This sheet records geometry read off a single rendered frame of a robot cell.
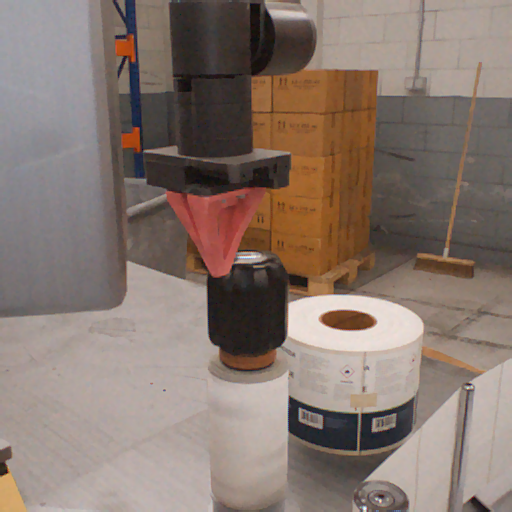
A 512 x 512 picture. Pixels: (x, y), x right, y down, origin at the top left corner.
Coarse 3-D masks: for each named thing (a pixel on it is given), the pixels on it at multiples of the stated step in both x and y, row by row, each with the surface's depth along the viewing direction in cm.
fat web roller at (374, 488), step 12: (372, 480) 43; (360, 492) 43; (372, 492) 43; (384, 492) 43; (396, 492) 43; (360, 504) 41; (372, 504) 41; (384, 504) 41; (396, 504) 41; (408, 504) 41
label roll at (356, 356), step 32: (288, 320) 83; (320, 320) 83; (352, 320) 87; (384, 320) 83; (416, 320) 83; (288, 352) 79; (320, 352) 75; (352, 352) 74; (384, 352) 74; (416, 352) 78; (288, 384) 80; (320, 384) 76; (352, 384) 75; (384, 384) 76; (416, 384) 81; (288, 416) 81; (320, 416) 77; (352, 416) 76; (384, 416) 77; (320, 448) 79; (352, 448) 78; (384, 448) 79
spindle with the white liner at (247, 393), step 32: (256, 256) 58; (224, 288) 56; (256, 288) 56; (288, 288) 59; (224, 320) 57; (256, 320) 57; (224, 352) 60; (256, 352) 58; (224, 384) 59; (256, 384) 59; (224, 416) 60; (256, 416) 60; (224, 448) 61; (256, 448) 61; (224, 480) 62; (256, 480) 62
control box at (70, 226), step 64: (0, 0) 13; (64, 0) 13; (0, 64) 13; (64, 64) 13; (0, 128) 13; (64, 128) 14; (0, 192) 14; (64, 192) 14; (0, 256) 14; (64, 256) 15
